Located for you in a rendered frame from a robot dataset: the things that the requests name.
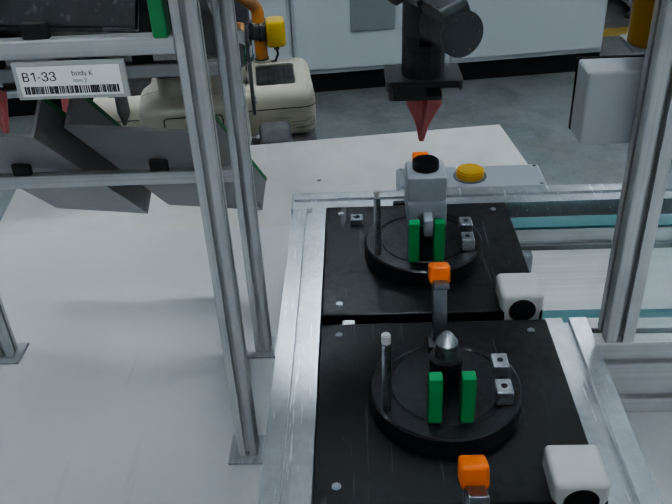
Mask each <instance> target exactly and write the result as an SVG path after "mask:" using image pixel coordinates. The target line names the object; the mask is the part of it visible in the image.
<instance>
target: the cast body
mask: <svg viewBox="0 0 672 504"><path fill-rule="evenodd" d="M446 198H447V176H446V171H445V167H444V163H443V161H442V160H439V159H438V158H437V157H435V156H433V155H427V154H424V155H419V156H416V157H415V158H414V159H413V160H412V161H407V162H406V163H405V181H404V202H405V209H406V217H407V225H408V227H409V220H419V221H420V227H423V233H424V236H425V237H430V236H433V227H434V219H444V220H445V226H446V217H447V203H446Z"/></svg>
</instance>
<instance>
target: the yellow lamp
mask: <svg viewBox="0 0 672 504"><path fill-rule="evenodd" d="M654 3H655V0H633V2H632V8H631V14H630V21H629V27H628V33H627V41H628V42H629V43H630V44H632V45H634V46H637V47H640V48H645V49H646V48H647V43H648V37H649V32H650V26H651V20H652V15H653V9H654Z"/></svg>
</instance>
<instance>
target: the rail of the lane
mask: <svg viewBox="0 0 672 504"><path fill-rule="evenodd" d="M622 184H623V183H609V184H577V185H545V186H513V187H481V188H449V189H447V198H446V203H447V204H461V203H494V202H505V203H506V205H507V208H508V211H509V214H510V217H511V218H519V217H552V216H585V215H617V213H618V207H619V201H620V196H621V190H622ZM380 193H381V206H396V205H405V202H404V190H386V191H380ZM363 206H374V204H373V191H354V192H322V193H295V194H293V197H292V205H291V216H292V214H293V209H307V213H312V208H326V209H327V208H331V207H363Z"/></svg>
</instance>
